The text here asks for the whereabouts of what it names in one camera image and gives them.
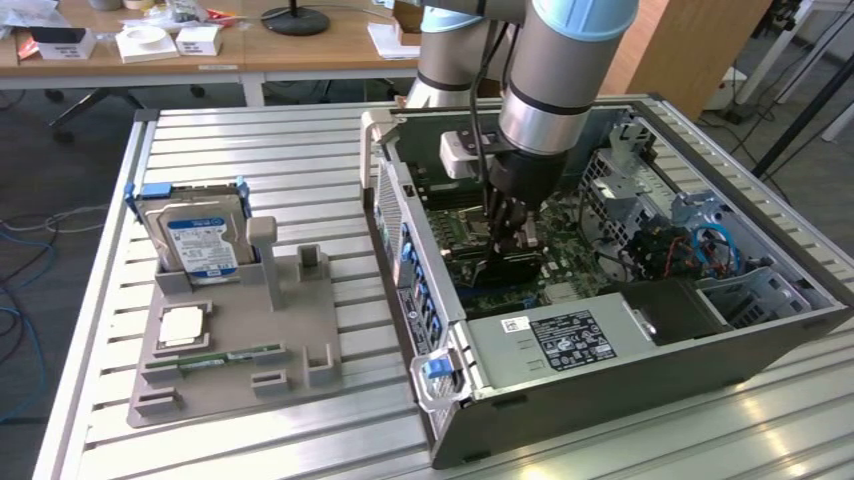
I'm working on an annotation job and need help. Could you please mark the white labelled carton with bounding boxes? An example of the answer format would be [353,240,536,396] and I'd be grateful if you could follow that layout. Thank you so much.
[174,24,224,57]

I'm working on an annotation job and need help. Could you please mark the white device with red dot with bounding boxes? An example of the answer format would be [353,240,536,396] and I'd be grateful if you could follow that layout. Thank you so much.
[703,67,748,112]

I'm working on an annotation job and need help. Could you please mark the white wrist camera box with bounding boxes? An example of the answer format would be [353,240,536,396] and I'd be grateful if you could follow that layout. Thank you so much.
[437,130,500,179]

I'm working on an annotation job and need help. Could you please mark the black power wire bundle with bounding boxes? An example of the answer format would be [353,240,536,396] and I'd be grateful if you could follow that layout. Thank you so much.
[625,224,699,281]

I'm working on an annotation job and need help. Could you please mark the blue SATA wire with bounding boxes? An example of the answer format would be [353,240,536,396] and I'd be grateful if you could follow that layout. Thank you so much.
[690,224,743,276]

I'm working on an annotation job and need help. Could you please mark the silver disk bay cage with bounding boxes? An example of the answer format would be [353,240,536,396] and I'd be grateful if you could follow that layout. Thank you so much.
[577,147,728,241]

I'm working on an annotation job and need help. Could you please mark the white box with black top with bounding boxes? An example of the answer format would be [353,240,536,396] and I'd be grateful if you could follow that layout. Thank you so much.
[29,27,98,61]

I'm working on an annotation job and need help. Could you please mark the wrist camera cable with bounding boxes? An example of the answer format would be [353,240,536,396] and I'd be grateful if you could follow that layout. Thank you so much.
[464,19,529,202]

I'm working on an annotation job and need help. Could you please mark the black chair base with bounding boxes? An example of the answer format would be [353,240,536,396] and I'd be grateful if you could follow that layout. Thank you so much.
[45,85,149,144]

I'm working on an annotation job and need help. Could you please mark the blue case latch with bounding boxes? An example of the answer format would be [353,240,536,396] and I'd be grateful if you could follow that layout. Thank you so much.
[424,357,455,385]

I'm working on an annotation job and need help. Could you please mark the black round lamp base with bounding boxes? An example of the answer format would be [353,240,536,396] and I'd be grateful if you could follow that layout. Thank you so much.
[259,0,333,37]

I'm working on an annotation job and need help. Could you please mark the open grey PC case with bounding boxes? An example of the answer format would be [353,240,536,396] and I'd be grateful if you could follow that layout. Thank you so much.
[359,93,854,471]

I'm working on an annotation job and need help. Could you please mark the brown cardboard box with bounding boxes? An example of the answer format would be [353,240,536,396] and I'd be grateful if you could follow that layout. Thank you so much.
[389,0,428,46]

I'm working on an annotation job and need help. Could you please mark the CPU socket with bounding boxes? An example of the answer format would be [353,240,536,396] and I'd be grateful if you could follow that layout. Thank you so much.
[456,205,496,246]

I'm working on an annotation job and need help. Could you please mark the black stand pole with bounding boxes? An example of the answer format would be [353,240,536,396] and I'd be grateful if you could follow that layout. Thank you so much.
[751,52,854,177]

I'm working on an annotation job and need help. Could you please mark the wooden desk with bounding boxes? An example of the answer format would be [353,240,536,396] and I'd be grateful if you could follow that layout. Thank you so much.
[0,0,609,109]

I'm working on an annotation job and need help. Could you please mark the white paper sheets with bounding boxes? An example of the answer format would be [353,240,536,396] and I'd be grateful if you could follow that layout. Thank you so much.
[365,22,423,60]

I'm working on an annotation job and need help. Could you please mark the white box with ring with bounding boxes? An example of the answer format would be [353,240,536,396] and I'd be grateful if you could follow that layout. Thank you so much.
[113,27,181,65]

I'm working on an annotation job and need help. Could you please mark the hard disk in blue caddy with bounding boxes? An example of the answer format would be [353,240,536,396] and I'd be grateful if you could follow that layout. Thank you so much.
[122,177,252,226]

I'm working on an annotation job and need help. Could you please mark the blue-labelled hard disk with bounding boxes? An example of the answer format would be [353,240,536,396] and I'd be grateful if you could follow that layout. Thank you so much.
[142,198,259,287]

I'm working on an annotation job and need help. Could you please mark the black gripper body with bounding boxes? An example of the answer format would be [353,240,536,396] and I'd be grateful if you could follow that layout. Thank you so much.
[484,149,569,208]

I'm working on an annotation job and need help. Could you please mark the silver chipset heatsink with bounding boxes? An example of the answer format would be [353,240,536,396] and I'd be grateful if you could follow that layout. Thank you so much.
[547,285,588,305]

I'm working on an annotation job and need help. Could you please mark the blue floor cable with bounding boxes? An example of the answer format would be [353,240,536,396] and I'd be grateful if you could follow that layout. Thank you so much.
[0,284,49,426]

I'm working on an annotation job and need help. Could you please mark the green RAM stick on rack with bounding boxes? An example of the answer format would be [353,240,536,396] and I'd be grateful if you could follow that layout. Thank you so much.
[144,349,281,372]

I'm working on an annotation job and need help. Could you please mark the black Nvidia graphics card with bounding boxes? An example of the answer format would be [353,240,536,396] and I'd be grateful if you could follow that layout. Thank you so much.
[456,247,552,290]

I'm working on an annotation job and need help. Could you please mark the pile of white papers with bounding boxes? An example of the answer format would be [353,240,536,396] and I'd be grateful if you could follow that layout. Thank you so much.
[0,0,65,26]

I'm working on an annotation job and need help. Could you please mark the wooden cabinet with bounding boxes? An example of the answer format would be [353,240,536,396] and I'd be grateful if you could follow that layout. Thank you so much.
[592,0,775,120]

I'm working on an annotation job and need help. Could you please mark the white desk frame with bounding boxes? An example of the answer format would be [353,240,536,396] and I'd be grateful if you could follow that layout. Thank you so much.
[736,0,854,144]

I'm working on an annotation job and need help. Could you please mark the grey parts rack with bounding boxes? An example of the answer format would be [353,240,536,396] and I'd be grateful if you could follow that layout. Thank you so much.
[125,215,345,430]

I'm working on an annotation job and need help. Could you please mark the green motherboard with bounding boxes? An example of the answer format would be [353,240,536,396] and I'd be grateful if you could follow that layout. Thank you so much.
[416,179,625,321]

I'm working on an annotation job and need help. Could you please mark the silver power supply unit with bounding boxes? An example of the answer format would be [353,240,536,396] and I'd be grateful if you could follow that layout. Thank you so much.
[464,294,660,397]

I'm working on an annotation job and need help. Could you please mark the silver CPU chip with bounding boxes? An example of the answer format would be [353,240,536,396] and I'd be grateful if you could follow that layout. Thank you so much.
[157,308,209,347]

